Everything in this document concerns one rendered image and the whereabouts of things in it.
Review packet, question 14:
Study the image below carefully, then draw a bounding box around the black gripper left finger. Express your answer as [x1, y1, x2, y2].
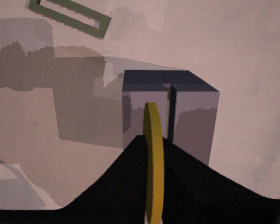
[0, 134, 147, 224]

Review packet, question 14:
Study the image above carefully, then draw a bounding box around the dark grey box side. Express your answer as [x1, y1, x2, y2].
[122, 71, 207, 99]

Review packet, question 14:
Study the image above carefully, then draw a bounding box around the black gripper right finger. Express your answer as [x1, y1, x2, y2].
[161, 137, 280, 224]

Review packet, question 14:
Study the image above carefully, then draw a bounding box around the thin gold coin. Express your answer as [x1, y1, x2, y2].
[142, 102, 164, 224]

